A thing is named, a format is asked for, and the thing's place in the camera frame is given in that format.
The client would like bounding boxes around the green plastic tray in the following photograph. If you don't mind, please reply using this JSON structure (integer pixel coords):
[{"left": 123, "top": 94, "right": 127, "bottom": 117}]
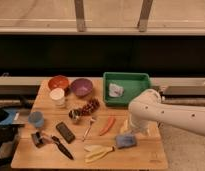
[{"left": 103, "top": 72, "right": 151, "bottom": 107}]

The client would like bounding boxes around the crumpled white wrapper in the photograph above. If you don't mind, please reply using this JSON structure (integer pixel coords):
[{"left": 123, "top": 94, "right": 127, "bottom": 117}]
[{"left": 109, "top": 83, "right": 124, "bottom": 97}]

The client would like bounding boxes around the orange bowl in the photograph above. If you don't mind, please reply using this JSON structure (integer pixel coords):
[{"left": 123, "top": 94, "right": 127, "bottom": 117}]
[{"left": 48, "top": 75, "right": 69, "bottom": 90}]

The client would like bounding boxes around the black rectangular remote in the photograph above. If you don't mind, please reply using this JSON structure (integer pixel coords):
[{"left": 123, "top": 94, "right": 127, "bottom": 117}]
[{"left": 56, "top": 122, "right": 75, "bottom": 143}]

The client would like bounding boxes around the yellow banana bunch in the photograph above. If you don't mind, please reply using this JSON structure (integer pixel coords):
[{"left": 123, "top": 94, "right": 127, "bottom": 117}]
[{"left": 84, "top": 145, "right": 115, "bottom": 163}]

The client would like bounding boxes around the bunch of red grapes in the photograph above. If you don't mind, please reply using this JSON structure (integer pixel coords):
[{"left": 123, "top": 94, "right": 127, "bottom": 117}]
[{"left": 79, "top": 98, "right": 100, "bottom": 116}]

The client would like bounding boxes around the blue sponge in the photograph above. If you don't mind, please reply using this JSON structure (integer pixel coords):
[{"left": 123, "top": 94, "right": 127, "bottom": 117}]
[{"left": 115, "top": 134, "right": 137, "bottom": 149}]

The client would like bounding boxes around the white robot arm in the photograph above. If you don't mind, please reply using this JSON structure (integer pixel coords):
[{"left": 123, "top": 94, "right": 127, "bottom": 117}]
[{"left": 125, "top": 89, "right": 205, "bottom": 136}]

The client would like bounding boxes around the metal spoon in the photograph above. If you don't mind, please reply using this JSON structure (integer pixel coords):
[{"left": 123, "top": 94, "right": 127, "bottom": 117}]
[{"left": 82, "top": 117, "right": 96, "bottom": 141}]

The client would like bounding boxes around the blue plastic cup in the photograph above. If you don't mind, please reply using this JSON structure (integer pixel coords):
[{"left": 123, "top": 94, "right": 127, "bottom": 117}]
[{"left": 28, "top": 111, "right": 44, "bottom": 128}]

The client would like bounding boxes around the red chili pepper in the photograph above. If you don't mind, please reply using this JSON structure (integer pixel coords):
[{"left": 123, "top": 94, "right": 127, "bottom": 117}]
[{"left": 99, "top": 116, "right": 116, "bottom": 136}]

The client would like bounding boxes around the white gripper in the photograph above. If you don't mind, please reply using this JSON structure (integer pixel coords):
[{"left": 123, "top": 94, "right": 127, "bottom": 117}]
[{"left": 120, "top": 114, "right": 149, "bottom": 135}]

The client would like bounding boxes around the black handled knife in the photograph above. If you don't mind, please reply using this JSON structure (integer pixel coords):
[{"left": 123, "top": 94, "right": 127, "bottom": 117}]
[{"left": 51, "top": 136, "right": 74, "bottom": 160}]

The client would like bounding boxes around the purple bowl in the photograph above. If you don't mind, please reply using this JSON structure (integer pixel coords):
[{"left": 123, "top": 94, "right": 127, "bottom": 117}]
[{"left": 70, "top": 78, "right": 93, "bottom": 97}]

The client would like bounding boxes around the small metal cup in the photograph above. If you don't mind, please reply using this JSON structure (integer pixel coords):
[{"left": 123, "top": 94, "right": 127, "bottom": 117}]
[{"left": 69, "top": 109, "right": 81, "bottom": 124}]

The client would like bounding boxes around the wooden cutting board table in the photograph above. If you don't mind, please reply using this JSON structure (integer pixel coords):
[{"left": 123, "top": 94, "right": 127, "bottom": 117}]
[{"left": 11, "top": 81, "right": 168, "bottom": 170}]

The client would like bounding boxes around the white plastic cup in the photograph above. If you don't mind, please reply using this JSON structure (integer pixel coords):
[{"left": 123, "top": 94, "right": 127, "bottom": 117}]
[{"left": 49, "top": 88, "right": 65, "bottom": 108}]

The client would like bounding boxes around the black binder clip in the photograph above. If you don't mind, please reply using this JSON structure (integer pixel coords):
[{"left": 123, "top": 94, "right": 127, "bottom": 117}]
[{"left": 31, "top": 131, "right": 51, "bottom": 148}]

